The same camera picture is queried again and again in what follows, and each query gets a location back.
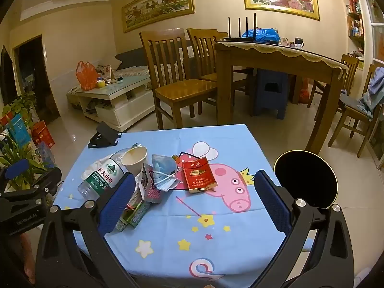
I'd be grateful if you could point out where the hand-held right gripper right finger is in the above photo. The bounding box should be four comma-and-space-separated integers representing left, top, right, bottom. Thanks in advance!
254, 169, 356, 288

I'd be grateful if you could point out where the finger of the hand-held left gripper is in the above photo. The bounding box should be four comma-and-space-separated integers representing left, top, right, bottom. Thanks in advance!
0, 159, 30, 188
9, 166, 62, 207

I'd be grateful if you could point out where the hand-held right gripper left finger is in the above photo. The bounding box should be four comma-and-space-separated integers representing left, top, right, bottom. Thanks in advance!
35, 172, 137, 288

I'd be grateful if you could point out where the white green ointment box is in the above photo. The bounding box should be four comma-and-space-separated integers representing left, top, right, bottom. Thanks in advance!
115, 172, 147, 232

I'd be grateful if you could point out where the clear plastic water bottle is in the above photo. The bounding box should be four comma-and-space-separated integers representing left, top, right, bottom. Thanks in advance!
77, 148, 141, 201

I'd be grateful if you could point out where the pink snack packet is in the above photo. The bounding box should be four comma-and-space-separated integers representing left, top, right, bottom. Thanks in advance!
139, 163, 165, 204

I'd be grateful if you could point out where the black round trash bin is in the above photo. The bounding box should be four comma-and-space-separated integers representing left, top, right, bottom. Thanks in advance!
274, 150, 338, 210

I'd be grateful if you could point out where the blue face mask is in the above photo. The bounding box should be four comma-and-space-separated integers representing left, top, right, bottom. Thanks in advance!
151, 154, 180, 192

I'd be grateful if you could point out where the red cigarette pack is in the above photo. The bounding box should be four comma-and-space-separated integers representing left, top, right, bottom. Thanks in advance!
179, 160, 218, 193

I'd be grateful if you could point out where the person's left forearm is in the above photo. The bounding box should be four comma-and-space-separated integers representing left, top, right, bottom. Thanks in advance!
12, 232, 38, 285

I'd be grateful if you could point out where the green bamboo plant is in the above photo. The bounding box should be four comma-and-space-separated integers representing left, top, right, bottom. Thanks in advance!
0, 132, 48, 186

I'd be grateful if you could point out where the blue gift bag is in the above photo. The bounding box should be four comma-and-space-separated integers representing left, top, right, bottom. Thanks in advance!
6, 114, 32, 146

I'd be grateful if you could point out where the red gift box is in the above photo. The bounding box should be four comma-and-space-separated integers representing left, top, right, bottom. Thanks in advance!
31, 120, 56, 149

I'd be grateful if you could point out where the white paper cup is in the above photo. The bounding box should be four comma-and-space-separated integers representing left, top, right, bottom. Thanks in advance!
121, 145, 148, 177

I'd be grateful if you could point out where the blue cartoon tablecloth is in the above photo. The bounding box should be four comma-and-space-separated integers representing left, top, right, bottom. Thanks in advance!
52, 123, 315, 288

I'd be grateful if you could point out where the green leafy plant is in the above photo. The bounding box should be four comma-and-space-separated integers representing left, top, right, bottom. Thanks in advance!
0, 91, 39, 126

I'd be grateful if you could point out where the black phone stand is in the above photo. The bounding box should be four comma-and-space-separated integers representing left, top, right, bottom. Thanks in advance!
88, 122, 122, 149

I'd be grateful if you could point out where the white coffee table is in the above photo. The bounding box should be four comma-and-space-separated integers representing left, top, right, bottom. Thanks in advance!
66, 73, 155, 132

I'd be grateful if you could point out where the blue plastic stool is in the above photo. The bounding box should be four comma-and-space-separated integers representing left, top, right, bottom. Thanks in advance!
253, 68, 290, 120

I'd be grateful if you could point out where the red bag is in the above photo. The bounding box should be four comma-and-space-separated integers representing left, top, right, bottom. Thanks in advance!
297, 78, 309, 104

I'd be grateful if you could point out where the orange plastic bag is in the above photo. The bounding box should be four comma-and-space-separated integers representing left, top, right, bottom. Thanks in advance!
75, 61, 99, 91

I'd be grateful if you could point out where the wooden dining table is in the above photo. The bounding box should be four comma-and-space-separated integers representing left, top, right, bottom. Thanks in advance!
214, 40, 347, 155

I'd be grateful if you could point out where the grey sofa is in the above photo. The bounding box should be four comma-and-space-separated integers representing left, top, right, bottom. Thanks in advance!
114, 40, 195, 84

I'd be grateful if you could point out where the blue clothes pile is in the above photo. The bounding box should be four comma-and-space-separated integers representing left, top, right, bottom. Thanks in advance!
360, 66, 384, 117

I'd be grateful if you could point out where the cream lace table cover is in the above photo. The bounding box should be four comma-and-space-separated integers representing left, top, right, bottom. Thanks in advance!
214, 40, 348, 70

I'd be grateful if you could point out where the black router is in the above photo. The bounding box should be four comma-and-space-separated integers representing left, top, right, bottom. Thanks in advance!
223, 13, 258, 42

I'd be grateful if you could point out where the blue plastic bag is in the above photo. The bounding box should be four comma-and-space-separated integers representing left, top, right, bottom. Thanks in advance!
241, 28, 281, 44

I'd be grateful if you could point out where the wall shelf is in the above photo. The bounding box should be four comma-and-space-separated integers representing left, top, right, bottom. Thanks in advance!
343, 0, 369, 69

